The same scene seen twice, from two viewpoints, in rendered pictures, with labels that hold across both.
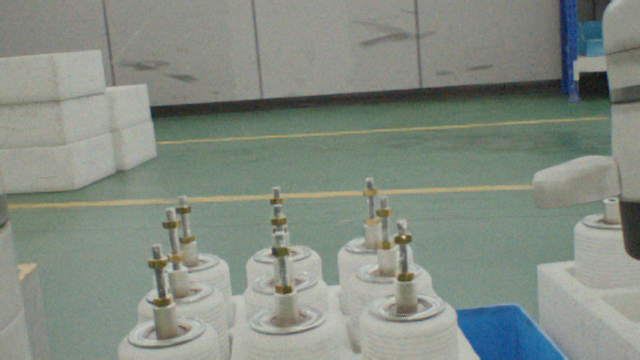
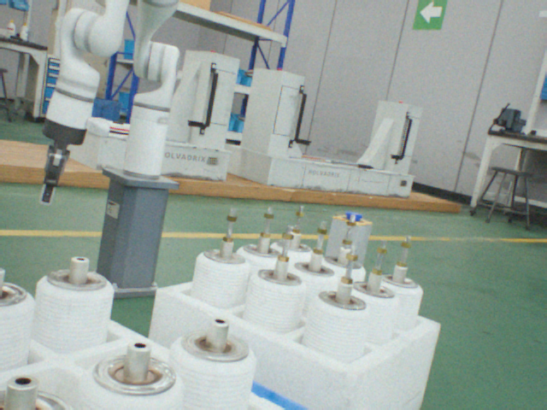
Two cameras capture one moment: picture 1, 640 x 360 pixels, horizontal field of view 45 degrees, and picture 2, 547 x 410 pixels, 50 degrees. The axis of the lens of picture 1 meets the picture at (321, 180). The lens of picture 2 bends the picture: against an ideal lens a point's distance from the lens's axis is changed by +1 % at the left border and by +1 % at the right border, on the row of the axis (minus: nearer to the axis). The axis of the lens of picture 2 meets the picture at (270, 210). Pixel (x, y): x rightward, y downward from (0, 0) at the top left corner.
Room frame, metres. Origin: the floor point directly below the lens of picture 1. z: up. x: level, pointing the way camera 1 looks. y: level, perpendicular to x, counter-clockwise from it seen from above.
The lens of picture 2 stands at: (1.36, -0.85, 0.51)
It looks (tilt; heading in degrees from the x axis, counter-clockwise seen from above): 9 degrees down; 125
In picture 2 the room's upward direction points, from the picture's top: 11 degrees clockwise
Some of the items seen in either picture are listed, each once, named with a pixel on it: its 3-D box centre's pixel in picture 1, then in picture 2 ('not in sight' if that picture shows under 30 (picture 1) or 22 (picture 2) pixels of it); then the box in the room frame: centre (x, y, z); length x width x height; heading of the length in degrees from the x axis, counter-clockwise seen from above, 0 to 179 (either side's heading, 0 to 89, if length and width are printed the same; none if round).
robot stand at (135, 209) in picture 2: not in sight; (132, 232); (0.24, 0.15, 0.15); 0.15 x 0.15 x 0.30; 77
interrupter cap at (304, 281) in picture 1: (284, 283); (314, 269); (0.85, 0.05, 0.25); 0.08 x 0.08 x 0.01
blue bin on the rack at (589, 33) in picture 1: (610, 37); not in sight; (4.94, -1.88, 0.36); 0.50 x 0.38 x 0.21; 168
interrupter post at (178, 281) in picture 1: (178, 283); (344, 256); (0.84, 0.17, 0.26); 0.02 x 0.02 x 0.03
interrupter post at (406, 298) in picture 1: (406, 295); (226, 250); (0.73, -0.07, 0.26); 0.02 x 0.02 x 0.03
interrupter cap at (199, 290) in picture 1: (180, 294); (343, 262); (0.84, 0.17, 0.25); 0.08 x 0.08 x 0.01
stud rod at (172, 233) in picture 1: (173, 241); (349, 233); (0.84, 0.17, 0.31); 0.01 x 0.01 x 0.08; 39
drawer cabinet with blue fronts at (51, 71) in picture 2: not in sight; (57, 90); (-4.32, 2.86, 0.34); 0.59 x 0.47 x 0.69; 167
